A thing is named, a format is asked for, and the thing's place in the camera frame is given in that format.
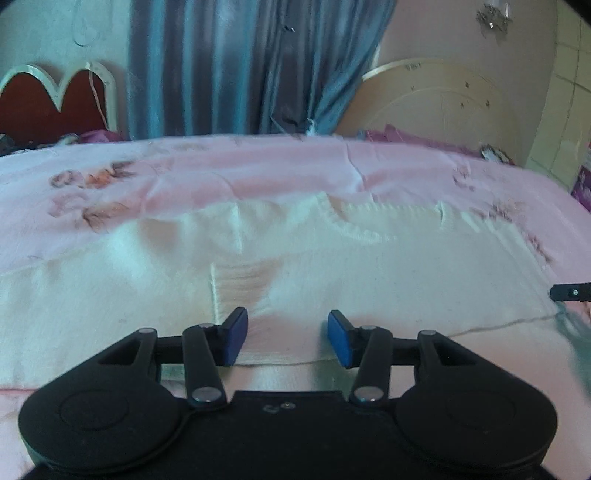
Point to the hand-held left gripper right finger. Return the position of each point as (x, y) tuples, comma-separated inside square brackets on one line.
[(338, 339)]

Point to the teal cloth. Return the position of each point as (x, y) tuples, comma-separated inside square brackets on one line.
[(575, 334)]

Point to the red headboard with white trim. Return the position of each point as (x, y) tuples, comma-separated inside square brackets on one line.
[(41, 104)]

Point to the blue curtain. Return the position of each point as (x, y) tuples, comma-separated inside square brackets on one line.
[(249, 64)]

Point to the white knitted sweater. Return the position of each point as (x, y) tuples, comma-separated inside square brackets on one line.
[(369, 286)]

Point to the pink floral blanket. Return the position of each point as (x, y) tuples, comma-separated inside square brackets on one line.
[(277, 161)]

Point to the wall ornament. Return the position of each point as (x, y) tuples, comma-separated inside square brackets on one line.
[(494, 17)]

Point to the cream round headboard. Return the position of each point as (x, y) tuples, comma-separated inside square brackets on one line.
[(438, 101)]

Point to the pile of dark clothes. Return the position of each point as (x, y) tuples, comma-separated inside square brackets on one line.
[(18, 143)]

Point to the purple packet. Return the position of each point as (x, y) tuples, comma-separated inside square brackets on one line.
[(582, 177)]

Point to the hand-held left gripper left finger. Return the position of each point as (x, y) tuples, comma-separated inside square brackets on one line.
[(235, 337)]

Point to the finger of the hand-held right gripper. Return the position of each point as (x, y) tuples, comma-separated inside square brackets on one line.
[(570, 291)]

